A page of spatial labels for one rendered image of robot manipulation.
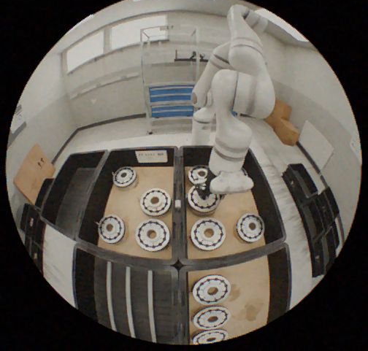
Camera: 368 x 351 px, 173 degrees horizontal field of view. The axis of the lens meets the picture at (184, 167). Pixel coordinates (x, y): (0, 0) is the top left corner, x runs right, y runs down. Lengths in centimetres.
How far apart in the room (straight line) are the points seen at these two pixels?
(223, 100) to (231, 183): 15
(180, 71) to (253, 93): 279
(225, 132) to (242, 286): 42
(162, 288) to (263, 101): 47
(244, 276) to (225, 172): 33
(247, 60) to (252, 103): 9
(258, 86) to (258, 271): 47
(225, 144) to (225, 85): 10
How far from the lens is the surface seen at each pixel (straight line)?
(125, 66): 311
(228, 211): 45
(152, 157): 52
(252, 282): 46
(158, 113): 226
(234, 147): 22
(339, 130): 312
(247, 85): 19
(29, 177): 295
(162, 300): 42
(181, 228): 32
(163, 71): 294
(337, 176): 314
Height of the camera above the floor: 122
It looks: 46 degrees down
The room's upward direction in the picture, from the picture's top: straight up
